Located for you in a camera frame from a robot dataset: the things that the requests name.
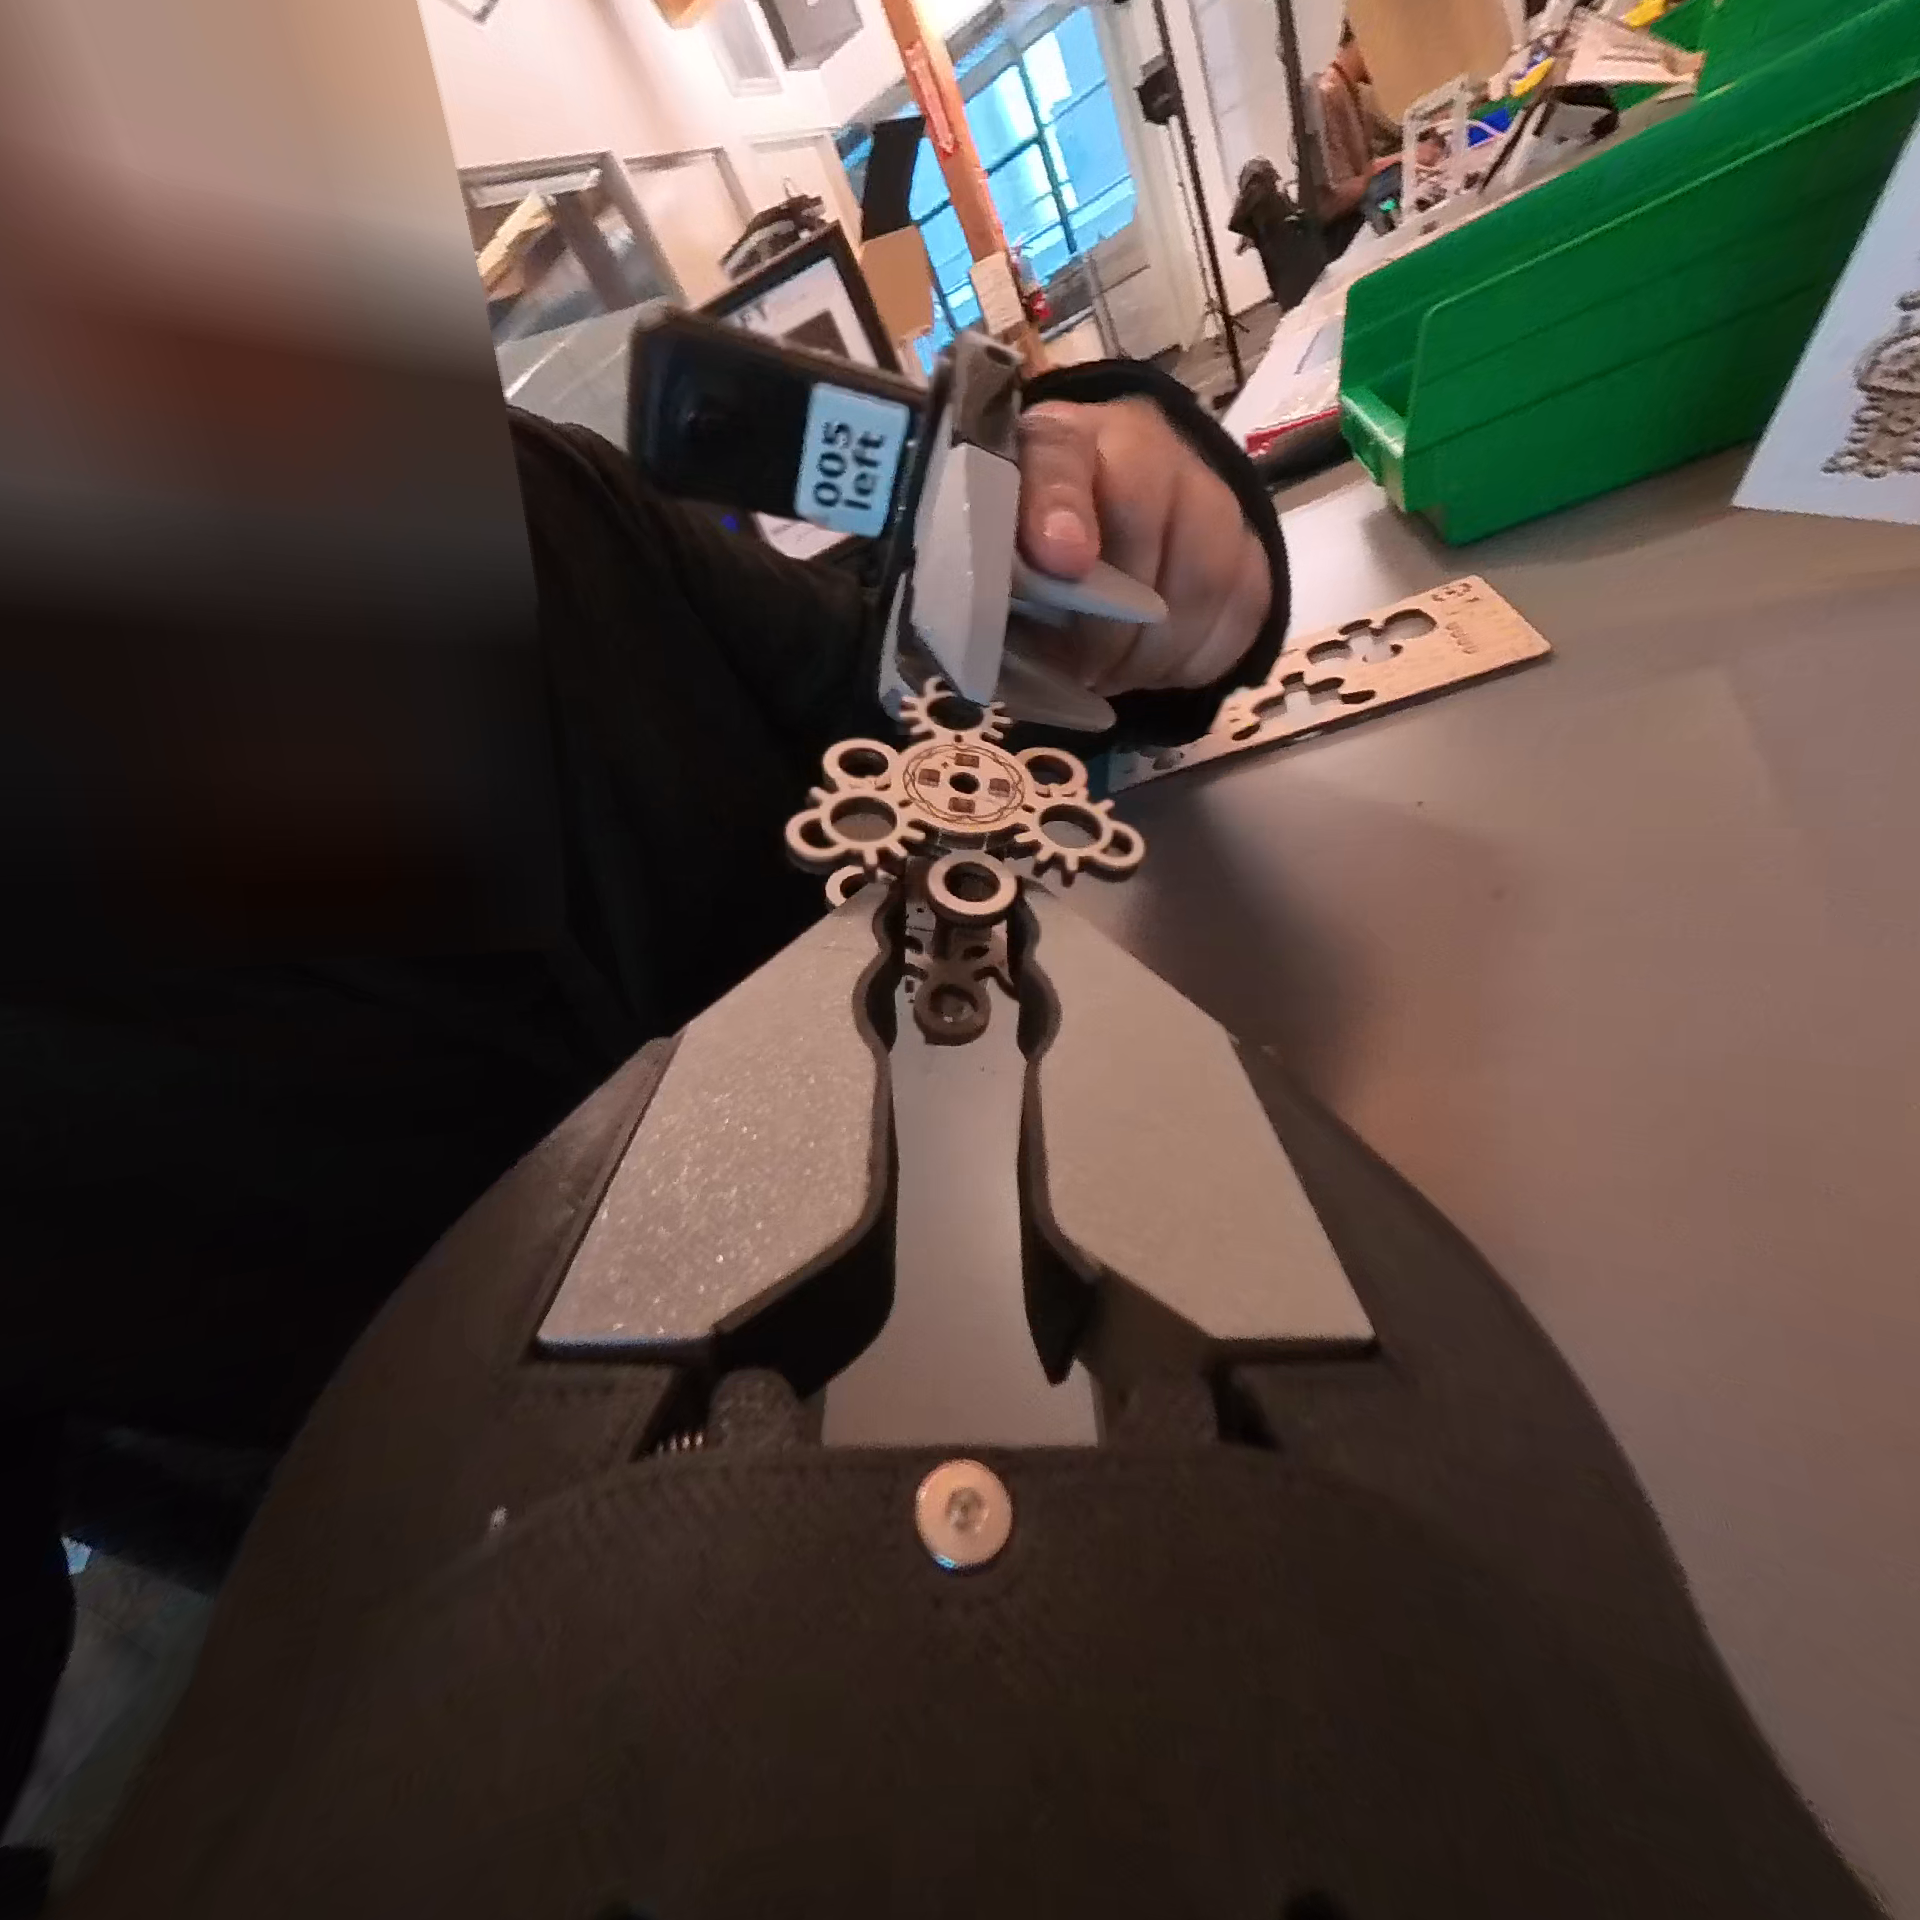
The black office chair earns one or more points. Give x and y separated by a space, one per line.
1276 224

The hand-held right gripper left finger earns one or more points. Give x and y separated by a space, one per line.
704 1170

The person's left hand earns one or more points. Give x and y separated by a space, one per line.
1184 524

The wooden gear model assembly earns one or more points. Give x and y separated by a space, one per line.
990 806

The orange wooden post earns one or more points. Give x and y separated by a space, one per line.
954 164

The brown cardboard sheet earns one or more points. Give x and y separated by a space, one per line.
1441 53

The wooden cutout parts sheet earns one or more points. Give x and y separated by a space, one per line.
1494 629

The person's left forearm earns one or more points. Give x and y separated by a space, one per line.
1156 388

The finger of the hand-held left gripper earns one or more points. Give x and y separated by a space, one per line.
897 598
967 586

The black tripod stand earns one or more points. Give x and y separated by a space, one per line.
1194 181

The black framed screen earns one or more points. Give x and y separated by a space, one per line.
820 322

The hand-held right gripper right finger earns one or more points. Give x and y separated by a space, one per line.
1184 1170

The white printed instruction sheet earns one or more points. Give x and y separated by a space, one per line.
1823 376

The brown cardboard piece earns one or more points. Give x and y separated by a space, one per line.
897 283

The green plastic bin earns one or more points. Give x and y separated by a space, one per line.
1621 345

